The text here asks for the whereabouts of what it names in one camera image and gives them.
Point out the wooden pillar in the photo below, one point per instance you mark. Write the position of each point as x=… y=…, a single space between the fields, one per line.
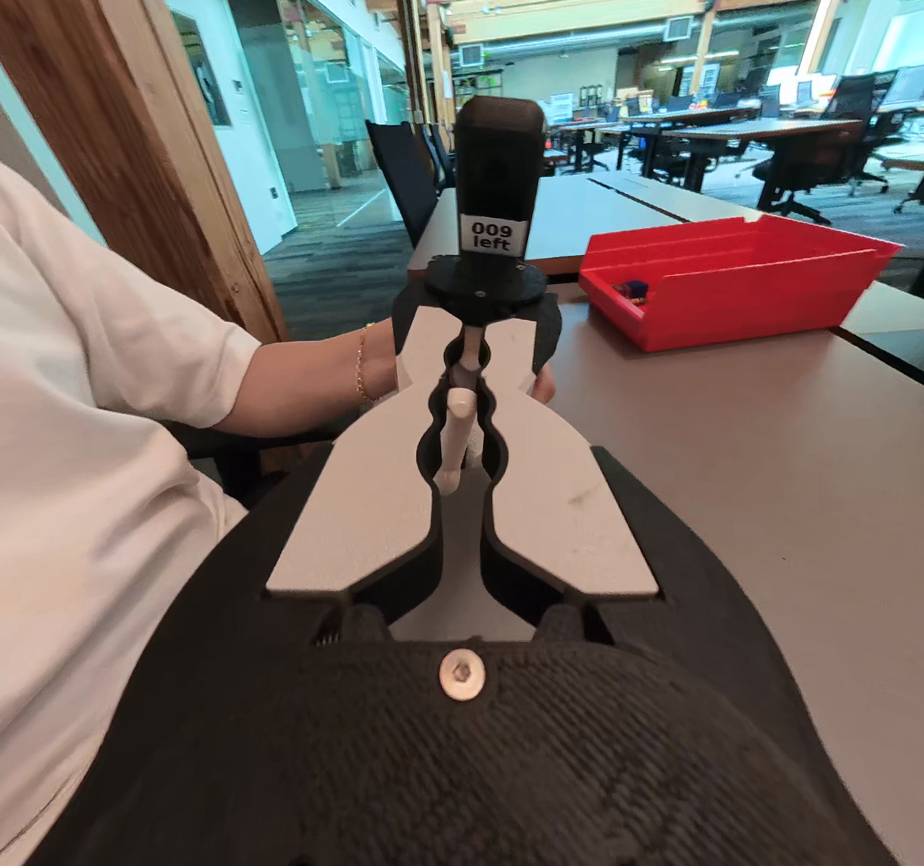
x=130 y=116

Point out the person's left hand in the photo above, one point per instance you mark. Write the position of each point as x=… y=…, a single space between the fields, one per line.
x=383 y=361

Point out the black chair armrest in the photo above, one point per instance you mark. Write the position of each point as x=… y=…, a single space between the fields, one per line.
x=253 y=440

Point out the person's left forearm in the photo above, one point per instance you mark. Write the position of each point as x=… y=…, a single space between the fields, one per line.
x=296 y=383

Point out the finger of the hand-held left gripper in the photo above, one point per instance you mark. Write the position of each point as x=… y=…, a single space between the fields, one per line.
x=426 y=344
x=508 y=354

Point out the grey desk with wooden edge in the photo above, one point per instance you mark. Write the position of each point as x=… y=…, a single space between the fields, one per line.
x=578 y=224

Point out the red plastic bin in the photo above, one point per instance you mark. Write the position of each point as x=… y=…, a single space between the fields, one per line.
x=751 y=289

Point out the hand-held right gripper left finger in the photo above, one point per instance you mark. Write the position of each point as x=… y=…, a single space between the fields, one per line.
x=354 y=520

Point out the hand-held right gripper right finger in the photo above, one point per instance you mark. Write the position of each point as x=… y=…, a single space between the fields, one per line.
x=571 y=520

